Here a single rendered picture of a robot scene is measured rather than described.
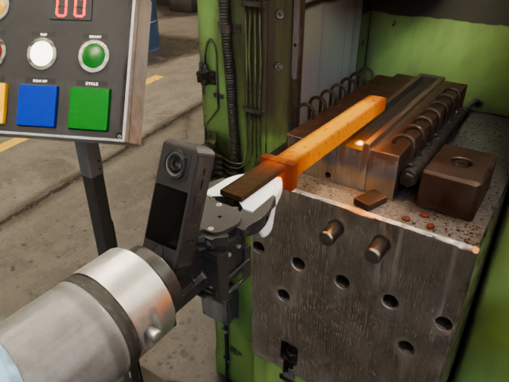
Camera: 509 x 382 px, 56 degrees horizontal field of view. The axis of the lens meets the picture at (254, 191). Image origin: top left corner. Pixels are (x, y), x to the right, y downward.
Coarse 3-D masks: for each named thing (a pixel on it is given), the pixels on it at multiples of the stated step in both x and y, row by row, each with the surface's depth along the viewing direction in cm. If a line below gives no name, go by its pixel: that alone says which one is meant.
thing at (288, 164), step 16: (368, 96) 80; (352, 112) 73; (368, 112) 74; (320, 128) 67; (336, 128) 67; (352, 128) 70; (304, 144) 62; (320, 144) 62; (336, 144) 67; (272, 160) 57; (288, 160) 57; (304, 160) 60; (256, 176) 54; (272, 176) 54; (288, 176) 56; (224, 192) 50; (240, 192) 50
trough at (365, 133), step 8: (424, 80) 106; (432, 80) 105; (408, 88) 99; (416, 88) 103; (424, 88) 103; (400, 96) 96; (408, 96) 98; (416, 96) 98; (392, 104) 93; (400, 104) 94; (408, 104) 94; (384, 112) 90; (392, 112) 90; (376, 120) 87; (384, 120) 87; (368, 128) 84; (376, 128) 84; (352, 136) 80; (360, 136) 81; (368, 136) 81; (352, 144) 78
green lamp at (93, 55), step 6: (84, 48) 86; (90, 48) 86; (96, 48) 86; (102, 48) 86; (84, 54) 86; (90, 54) 86; (96, 54) 86; (102, 54) 85; (84, 60) 86; (90, 60) 86; (96, 60) 86; (102, 60) 86; (90, 66) 86; (96, 66) 86
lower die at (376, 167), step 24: (360, 96) 100; (384, 96) 97; (432, 96) 96; (456, 96) 96; (312, 120) 89; (408, 120) 86; (432, 120) 86; (288, 144) 84; (384, 144) 77; (408, 144) 77; (312, 168) 83; (336, 168) 80; (360, 168) 78; (384, 168) 75; (384, 192) 77
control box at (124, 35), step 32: (32, 0) 88; (64, 0) 87; (96, 0) 86; (128, 0) 85; (0, 32) 89; (32, 32) 88; (64, 32) 87; (96, 32) 86; (128, 32) 85; (0, 64) 89; (32, 64) 87; (64, 64) 87; (128, 64) 85; (64, 96) 87; (128, 96) 85; (0, 128) 89; (32, 128) 88; (64, 128) 87; (128, 128) 86
